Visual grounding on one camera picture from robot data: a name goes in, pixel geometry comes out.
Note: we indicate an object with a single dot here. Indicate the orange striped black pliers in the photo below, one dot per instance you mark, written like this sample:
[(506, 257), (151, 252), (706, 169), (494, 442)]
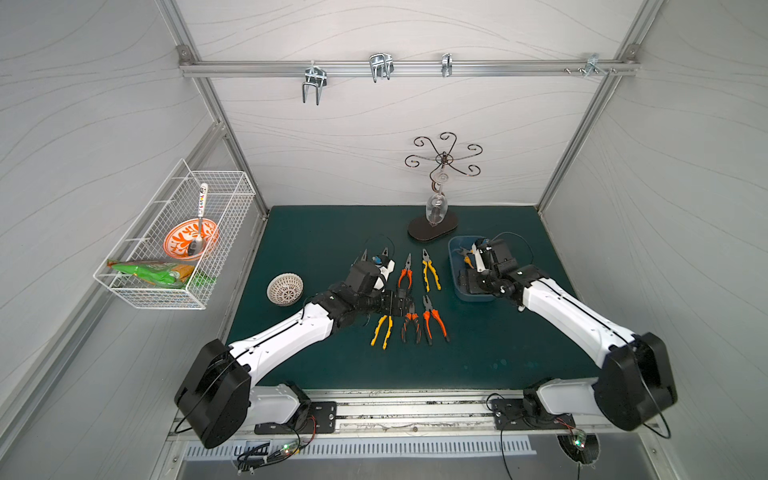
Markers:
[(411, 318)]

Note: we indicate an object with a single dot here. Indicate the orange patterned plate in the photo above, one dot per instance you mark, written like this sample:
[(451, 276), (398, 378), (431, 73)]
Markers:
[(176, 241)]

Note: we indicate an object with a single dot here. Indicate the clear wine glass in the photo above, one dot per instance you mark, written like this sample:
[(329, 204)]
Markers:
[(436, 209)]

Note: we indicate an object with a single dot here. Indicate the white wire basket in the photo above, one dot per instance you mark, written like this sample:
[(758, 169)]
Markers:
[(229, 199)]

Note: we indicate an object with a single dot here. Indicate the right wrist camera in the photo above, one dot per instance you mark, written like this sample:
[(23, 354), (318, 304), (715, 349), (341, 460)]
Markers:
[(478, 262)]

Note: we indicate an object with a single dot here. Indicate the green plastic package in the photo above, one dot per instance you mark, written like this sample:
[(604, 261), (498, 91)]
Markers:
[(163, 274)]

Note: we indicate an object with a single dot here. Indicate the orange long nose pliers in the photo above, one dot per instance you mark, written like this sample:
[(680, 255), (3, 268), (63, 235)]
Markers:
[(406, 276)]

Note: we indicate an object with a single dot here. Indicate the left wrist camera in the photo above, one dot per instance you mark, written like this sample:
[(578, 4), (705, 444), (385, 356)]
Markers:
[(385, 266)]

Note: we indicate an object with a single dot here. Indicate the white handled utensil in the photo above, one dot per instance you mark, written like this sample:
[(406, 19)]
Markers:
[(197, 244)]

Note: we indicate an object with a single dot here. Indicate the deli yellow long nose pliers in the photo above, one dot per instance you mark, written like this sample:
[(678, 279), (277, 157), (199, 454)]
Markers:
[(383, 330)]

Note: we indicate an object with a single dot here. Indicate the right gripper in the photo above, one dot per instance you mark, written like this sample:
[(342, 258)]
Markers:
[(475, 282)]

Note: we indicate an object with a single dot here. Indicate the aluminium hanging rail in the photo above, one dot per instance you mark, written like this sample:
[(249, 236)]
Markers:
[(402, 68)]

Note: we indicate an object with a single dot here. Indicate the blue storage box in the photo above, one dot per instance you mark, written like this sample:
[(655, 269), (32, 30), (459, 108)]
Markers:
[(464, 275)]

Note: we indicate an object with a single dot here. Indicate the white perforated bowl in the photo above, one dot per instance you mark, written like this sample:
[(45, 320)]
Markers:
[(285, 289)]

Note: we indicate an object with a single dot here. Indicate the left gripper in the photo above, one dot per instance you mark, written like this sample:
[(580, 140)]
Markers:
[(389, 301)]

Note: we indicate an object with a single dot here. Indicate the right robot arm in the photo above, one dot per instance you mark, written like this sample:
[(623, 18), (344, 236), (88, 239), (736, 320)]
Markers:
[(635, 381)]

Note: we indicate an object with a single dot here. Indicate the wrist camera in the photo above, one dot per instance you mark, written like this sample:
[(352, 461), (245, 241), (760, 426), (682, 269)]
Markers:
[(385, 266), (478, 262)]

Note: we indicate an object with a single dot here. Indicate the yellow black combination pliers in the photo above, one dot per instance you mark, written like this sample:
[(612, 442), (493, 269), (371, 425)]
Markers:
[(428, 268)]

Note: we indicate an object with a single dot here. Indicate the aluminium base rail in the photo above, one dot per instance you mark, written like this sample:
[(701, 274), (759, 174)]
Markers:
[(408, 414)]

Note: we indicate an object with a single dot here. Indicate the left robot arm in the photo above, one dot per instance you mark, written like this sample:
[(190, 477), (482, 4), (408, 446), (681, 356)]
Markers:
[(221, 390)]

